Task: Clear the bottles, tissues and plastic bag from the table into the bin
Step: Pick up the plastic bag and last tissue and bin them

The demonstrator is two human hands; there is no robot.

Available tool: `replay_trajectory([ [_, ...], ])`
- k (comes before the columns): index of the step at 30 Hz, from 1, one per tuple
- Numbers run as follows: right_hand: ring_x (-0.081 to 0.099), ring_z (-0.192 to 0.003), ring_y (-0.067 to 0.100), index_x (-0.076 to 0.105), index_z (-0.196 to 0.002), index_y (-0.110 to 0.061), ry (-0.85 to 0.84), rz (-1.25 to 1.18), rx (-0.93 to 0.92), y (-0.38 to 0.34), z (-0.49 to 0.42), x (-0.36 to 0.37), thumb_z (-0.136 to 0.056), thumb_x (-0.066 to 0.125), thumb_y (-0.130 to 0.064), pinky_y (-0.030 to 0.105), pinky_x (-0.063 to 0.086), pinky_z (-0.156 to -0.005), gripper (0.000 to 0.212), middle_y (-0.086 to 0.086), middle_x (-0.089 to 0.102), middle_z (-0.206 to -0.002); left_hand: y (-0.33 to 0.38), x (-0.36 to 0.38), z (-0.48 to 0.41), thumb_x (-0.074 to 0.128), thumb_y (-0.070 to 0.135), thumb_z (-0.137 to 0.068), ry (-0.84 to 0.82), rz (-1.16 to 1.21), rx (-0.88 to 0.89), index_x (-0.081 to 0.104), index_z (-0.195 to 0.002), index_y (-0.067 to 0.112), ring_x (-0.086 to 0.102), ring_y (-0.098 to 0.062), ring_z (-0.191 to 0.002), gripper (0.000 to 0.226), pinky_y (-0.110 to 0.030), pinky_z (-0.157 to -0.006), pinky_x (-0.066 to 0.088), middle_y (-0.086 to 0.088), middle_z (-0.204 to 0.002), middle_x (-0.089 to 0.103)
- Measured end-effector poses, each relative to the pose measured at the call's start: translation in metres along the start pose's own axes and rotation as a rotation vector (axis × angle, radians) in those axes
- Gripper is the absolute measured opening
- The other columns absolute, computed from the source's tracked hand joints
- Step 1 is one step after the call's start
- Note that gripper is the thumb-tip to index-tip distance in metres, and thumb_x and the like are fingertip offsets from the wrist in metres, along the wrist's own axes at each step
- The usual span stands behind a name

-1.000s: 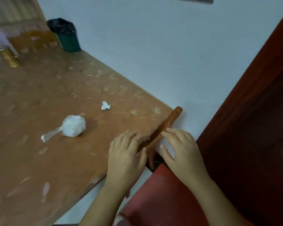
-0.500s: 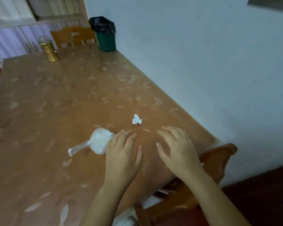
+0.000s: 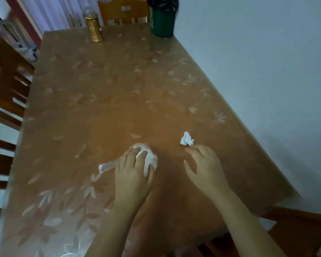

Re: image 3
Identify person's left hand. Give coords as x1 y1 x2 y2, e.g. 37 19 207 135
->
114 147 156 210

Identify person's right hand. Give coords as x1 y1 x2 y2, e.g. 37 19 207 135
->
183 144 230 199

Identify large white tissue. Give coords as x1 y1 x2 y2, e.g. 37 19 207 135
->
131 143 158 177

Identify person's right forearm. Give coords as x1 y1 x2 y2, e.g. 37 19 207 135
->
208 185 287 257

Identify person's left forearm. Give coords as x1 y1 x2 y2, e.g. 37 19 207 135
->
85 194 153 257

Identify small white crumpled tissue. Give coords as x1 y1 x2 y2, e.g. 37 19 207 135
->
180 131 195 146

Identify clear plastic wrapper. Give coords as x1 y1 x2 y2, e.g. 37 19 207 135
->
98 159 121 174

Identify leaf-patterned clear table cover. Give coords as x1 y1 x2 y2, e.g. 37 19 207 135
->
0 23 302 257

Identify green trash bin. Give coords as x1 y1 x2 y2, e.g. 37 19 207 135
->
150 6 176 38

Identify gold bottle with clear cap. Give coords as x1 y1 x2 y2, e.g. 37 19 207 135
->
83 7 104 43

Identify dark wooden slatted chair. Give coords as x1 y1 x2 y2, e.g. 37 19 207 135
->
0 37 36 223

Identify light wooden chair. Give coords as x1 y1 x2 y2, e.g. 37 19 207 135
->
97 0 151 26

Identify black trash bag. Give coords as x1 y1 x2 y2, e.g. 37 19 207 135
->
146 0 179 12

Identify white curtain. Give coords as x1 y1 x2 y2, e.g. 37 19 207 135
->
19 0 102 34

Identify white wire rack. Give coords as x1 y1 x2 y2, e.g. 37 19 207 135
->
0 20 39 62

